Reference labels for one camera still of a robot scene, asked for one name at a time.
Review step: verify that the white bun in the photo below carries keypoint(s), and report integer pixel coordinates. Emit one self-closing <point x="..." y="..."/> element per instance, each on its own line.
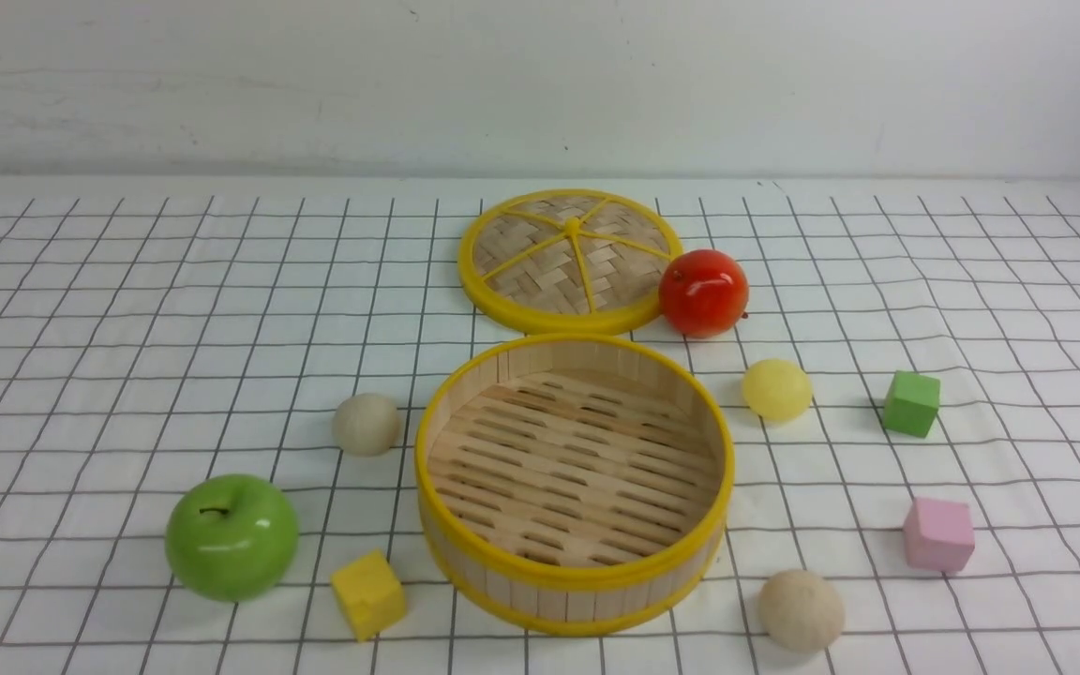
<point x="366" y="425"/>
<point x="801" y="611"/>

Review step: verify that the yellow bun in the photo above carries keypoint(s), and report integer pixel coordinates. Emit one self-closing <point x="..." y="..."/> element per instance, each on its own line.
<point x="777" y="390"/>

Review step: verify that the woven bamboo steamer lid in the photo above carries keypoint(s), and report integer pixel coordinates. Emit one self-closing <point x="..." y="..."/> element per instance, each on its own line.
<point x="567" y="260"/>

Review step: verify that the bamboo steamer tray yellow rim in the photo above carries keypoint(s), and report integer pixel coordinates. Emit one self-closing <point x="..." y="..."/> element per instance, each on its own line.
<point x="573" y="484"/>

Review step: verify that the red tomato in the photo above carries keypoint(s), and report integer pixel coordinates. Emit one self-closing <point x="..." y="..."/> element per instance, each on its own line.
<point x="703" y="293"/>

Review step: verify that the yellow cube block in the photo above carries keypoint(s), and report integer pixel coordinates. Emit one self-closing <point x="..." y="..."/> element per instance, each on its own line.
<point x="369" y="595"/>

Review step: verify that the green apple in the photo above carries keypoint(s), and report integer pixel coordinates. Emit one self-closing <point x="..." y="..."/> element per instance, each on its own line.
<point x="231" y="538"/>

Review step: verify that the green cube block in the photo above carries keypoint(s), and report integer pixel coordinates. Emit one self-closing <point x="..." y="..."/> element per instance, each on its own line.
<point x="911" y="404"/>

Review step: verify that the white grid-pattern tablecloth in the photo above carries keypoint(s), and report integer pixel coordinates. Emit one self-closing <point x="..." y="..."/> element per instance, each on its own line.
<point x="156" y="334"/>

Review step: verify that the pink cube block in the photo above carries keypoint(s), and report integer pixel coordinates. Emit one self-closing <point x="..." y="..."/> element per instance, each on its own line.
<point x="938" y="535"/>

